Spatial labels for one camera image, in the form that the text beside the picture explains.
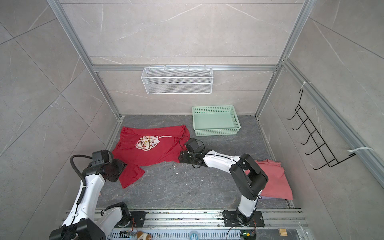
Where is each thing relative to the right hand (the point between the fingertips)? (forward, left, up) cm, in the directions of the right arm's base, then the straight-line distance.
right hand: (182, 157), depth 90 cm
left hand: (-6, +33, +5) cm, 34 cm away
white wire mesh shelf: (+46, +3, +25) cm, 53 cm away
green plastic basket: (+36, -25, -6) cm, 44 cm away
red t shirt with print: (+11, +32, -4) cm, 34 cm away
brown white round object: (-39, +17, -2) cm, 43 cm away
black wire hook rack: (-15, -65, +25) cm, 71 cm away
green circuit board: (-40, -33, -6) cm, 52 cm away
